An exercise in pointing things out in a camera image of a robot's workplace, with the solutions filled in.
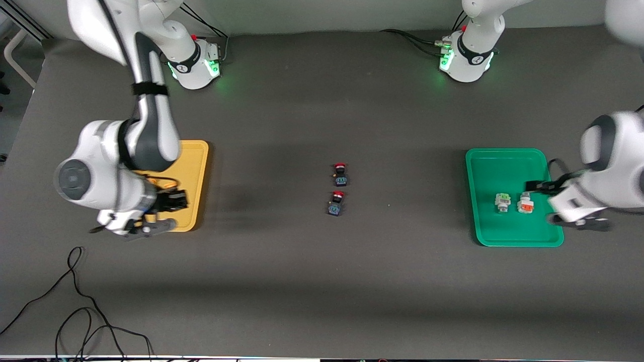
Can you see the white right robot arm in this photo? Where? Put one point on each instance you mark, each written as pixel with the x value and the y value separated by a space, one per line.
pixel 126 166

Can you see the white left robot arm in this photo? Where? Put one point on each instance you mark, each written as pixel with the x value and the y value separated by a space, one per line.
pixel 616 166

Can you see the dark grey table mat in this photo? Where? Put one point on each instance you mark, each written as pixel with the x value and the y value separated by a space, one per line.
pixel 322 281

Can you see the white pushbutton orange contact block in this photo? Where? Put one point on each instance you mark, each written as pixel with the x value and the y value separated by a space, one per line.
pixel 526 203

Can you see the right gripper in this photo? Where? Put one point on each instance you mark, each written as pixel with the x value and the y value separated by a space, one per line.
pixel 165 201

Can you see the green plastic tray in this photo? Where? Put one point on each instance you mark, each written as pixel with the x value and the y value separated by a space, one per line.
pixel 493 171

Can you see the red pushbutton black body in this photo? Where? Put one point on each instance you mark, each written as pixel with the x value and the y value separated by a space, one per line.
pixel 336 203
pixel 340 174

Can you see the black aluminium rail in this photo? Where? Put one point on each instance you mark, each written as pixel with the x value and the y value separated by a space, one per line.
pixel 25 17

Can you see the green pushbutton green contact block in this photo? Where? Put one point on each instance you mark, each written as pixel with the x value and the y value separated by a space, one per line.
pixel 502 201

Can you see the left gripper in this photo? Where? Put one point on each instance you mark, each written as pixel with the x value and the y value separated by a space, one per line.
pixel 555 185

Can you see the yellow plastic tray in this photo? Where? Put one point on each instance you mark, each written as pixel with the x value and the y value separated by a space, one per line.
pixel 193 166

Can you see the white metal tube frame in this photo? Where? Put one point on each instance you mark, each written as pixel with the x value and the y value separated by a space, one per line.
pixel 15 55

